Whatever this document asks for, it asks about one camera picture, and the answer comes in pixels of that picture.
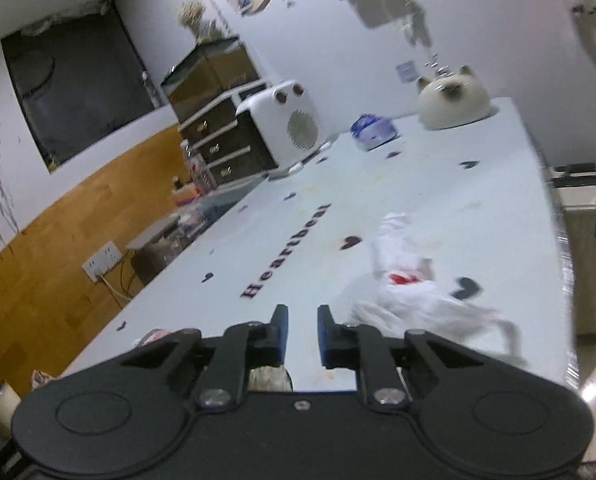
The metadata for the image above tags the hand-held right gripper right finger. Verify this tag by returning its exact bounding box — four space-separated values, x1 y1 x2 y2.
317 304 482 408

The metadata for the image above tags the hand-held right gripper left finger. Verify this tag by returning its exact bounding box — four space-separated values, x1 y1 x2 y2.
120 304 289 409

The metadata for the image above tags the white plastic bag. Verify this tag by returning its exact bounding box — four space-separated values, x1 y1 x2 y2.
348 212 528 363

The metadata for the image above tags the crumpled paper ball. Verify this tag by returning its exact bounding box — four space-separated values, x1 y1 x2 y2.
249 365 295 394

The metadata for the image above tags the grey storage box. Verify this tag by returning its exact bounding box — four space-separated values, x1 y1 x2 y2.
126 217 191 287

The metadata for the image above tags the clear plastic bottle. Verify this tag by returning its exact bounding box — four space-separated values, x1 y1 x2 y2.
180 140 215 197

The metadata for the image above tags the dark drawer cabinet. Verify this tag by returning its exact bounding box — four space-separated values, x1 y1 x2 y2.
178 82 279 190

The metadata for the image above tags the white fan heater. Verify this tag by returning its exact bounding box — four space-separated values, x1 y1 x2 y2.
234 80 333 177

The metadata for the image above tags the blue tissue pack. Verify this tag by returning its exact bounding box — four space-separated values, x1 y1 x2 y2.
350 114 401 152

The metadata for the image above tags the white cat plush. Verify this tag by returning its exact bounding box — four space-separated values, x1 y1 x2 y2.
417 65 491 132

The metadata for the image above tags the glass fish tank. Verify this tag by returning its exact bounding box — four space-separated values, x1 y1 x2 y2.
160 36 266 123

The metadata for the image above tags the white hard-shell suitcase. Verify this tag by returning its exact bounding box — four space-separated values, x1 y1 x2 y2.
547 160 596 347

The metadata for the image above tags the white drink can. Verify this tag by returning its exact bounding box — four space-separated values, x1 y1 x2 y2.
0 381 24 435

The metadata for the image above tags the dried flower bunch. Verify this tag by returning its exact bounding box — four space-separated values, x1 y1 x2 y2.
178 0 227 45

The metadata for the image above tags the white power cable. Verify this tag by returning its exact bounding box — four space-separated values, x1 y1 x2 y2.
100 259 134 307

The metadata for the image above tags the small wall poster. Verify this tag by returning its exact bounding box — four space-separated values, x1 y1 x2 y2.
395 60 419 84

